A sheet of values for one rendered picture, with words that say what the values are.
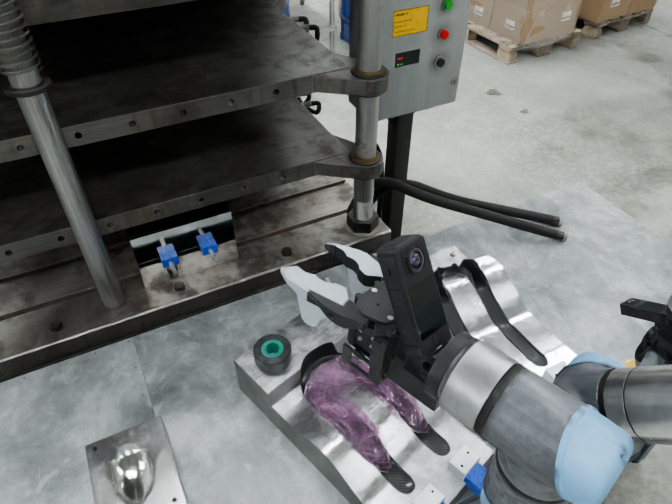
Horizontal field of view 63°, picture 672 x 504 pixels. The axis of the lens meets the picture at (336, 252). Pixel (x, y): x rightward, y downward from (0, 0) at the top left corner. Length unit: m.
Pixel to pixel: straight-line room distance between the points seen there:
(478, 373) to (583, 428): 0.09
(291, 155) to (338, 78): 0.28
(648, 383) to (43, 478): 1.10
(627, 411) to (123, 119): 1.10
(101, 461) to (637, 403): 0.94
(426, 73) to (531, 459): 1.33
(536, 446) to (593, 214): 1.46
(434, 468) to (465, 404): 0.64
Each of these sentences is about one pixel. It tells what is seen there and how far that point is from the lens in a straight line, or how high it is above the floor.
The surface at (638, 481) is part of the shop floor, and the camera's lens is 2.32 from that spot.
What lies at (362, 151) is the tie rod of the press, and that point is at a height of 1.07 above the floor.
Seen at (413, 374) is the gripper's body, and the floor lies 1.41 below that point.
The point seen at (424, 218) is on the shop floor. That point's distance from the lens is 3.03.
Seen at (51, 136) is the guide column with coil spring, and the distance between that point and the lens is 1.27.
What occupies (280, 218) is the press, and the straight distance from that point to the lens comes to 1.74.
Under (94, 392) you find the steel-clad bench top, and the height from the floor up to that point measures 0.80.
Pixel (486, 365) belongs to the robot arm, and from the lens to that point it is 0.51.
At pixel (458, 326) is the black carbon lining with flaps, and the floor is 0.89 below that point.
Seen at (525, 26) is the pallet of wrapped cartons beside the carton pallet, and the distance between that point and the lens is 4.90.
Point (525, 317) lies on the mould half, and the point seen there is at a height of 0.88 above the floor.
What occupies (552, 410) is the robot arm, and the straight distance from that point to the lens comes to 0.50.
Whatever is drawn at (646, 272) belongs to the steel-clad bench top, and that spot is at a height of 0.80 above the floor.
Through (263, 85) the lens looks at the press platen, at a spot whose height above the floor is 1.29.
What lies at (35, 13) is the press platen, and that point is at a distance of 1.26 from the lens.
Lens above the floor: 1.87
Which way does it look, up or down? 42 degrees down
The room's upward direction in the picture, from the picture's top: straight up
